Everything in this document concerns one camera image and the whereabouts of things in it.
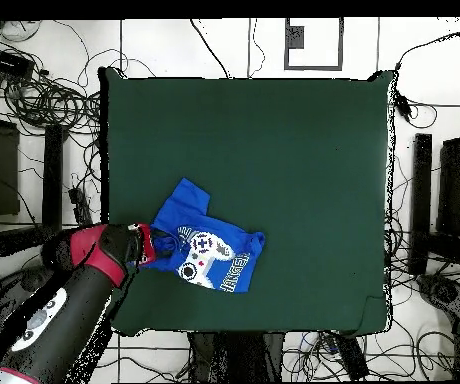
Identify blue printed t-shirt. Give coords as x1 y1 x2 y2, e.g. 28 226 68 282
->
127 177 266 295

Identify black power strip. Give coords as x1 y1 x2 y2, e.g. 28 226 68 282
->
68 186 95 227
327 332 370 382

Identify grey wheeled base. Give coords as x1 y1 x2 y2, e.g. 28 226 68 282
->
415 273 460 335
0 263 57 349

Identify dark green table cloth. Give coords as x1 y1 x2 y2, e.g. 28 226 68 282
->
98 66 395 337

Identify black electronics box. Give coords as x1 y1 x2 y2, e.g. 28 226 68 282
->
0 46 36 80

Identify black power adapter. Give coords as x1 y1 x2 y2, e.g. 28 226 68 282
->
393 90 414 123

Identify black frame stand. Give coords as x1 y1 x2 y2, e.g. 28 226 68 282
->
408 101 460 277
0 89 66 281

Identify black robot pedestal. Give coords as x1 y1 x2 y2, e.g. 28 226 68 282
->
187 331 285 383

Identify tangled black cables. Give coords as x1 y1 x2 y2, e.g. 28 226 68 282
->
281 215 455 382
0 19 104 139

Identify grey square frame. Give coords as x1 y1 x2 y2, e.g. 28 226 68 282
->
283 16 345 72

